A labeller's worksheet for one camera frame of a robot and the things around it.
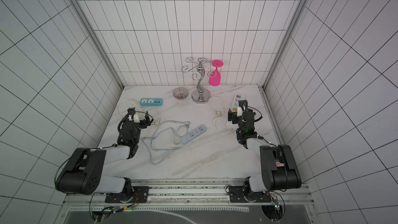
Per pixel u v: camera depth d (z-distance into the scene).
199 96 1.14
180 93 1.14
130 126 0.68
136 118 0.77
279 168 0.44
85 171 0.44
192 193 0.74
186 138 0.90
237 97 1.10
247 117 0.67
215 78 1.01
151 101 1.07
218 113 1.01
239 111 0.79
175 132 0.94
